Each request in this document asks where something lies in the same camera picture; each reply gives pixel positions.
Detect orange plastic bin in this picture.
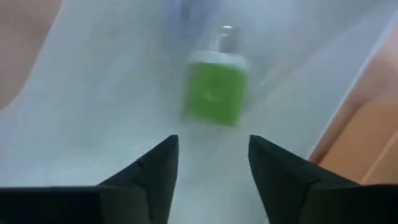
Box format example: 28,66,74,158
307,18,398,187

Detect green bottle with white cap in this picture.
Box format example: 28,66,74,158
181,24,250,128

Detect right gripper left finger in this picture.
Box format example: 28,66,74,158
0,134,180,224

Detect white plastic bin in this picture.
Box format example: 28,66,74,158
0,0,398,224

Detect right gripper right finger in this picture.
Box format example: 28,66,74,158
248,134,398,224

